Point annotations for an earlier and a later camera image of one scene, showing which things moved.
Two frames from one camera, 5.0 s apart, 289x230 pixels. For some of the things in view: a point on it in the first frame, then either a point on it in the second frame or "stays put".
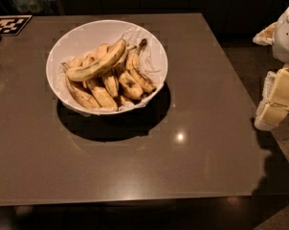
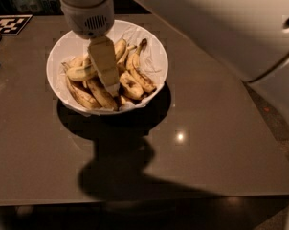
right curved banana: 138,74 stays put
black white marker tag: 11,25 stays put
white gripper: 286,35 → 87,20
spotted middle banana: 130,85 stays put
